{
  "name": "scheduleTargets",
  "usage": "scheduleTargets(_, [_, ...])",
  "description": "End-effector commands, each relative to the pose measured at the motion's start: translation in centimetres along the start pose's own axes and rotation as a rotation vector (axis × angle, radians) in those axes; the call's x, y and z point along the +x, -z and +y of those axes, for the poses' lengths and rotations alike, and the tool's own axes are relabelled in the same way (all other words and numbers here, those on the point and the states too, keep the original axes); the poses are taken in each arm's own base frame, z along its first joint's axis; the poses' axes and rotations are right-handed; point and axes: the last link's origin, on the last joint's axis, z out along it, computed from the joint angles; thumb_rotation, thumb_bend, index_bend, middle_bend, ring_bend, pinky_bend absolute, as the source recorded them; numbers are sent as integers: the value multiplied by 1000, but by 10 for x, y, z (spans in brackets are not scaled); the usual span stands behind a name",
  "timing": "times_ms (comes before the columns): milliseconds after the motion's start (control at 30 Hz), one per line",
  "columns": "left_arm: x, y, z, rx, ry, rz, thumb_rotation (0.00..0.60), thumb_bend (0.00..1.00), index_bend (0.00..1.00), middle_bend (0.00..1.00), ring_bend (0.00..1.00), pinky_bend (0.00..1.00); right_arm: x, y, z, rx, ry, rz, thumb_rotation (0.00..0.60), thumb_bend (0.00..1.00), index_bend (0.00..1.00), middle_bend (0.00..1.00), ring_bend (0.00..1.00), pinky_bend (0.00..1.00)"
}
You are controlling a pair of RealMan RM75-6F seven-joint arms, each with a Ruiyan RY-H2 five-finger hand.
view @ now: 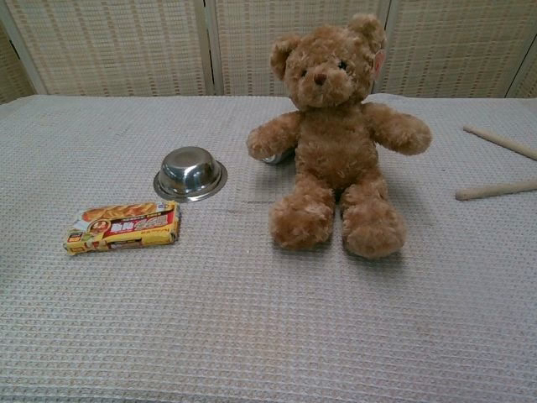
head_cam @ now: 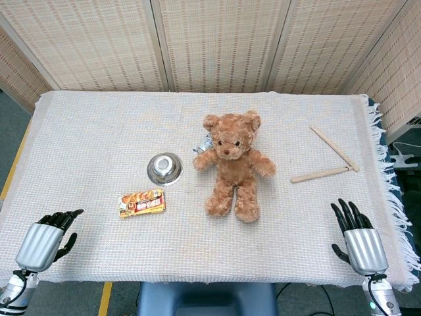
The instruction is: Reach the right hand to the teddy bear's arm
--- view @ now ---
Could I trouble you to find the plastic water bottle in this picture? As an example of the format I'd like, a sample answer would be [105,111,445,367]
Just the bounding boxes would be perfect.
[260,151,293,167]

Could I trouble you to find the short wooden stick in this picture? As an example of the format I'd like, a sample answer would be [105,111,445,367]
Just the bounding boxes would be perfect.
[455,178,537,202]

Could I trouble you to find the white woven tablecloth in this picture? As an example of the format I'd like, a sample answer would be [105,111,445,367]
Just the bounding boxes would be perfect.
[0,92,537,403]

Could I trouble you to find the long wooden stick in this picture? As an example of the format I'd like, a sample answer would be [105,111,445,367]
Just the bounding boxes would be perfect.
[462,124,537,161]

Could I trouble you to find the brown plush teddy bear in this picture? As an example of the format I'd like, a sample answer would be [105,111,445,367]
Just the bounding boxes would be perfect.
[245,12,433,259]

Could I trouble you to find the stainless steel bowl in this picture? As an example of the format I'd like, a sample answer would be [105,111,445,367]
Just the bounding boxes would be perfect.
[153,145,230,204]

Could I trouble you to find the woven folding screen panel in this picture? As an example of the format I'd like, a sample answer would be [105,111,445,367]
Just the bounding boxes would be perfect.
[0,0,216,97]
[507,54,537,100]
[208,0,390,97]
[0,8,47,106]
[379,0,537,100]

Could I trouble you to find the yellow food packet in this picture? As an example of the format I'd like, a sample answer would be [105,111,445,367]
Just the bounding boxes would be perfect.
[62,200,182,256]

